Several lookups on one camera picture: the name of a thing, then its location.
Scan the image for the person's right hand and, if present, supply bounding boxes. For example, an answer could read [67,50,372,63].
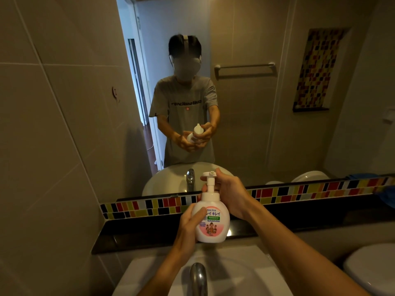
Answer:
[200,168,257,221]

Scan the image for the person's left hand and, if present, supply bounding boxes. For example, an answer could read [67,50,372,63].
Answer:
[172,204,208,260]

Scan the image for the white pump soap bottle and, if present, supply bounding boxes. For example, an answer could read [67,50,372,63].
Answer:
[191,171,231,244]

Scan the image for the person's right forearm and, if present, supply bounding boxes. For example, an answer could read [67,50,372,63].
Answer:
[244,211,368,296]

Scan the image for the person's left forearm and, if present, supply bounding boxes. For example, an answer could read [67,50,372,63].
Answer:
[136,243,204,296]

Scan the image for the chrome faucet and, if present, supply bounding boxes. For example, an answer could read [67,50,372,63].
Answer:
[189,262,208,296]

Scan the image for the white sink basin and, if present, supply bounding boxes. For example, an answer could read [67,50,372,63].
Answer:
[112,246,297,296]

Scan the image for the blue cloth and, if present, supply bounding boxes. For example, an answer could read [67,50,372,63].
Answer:
[374,184,395,209]

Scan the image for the large wall mirror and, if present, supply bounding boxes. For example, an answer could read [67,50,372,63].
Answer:
[115,0,395,201]

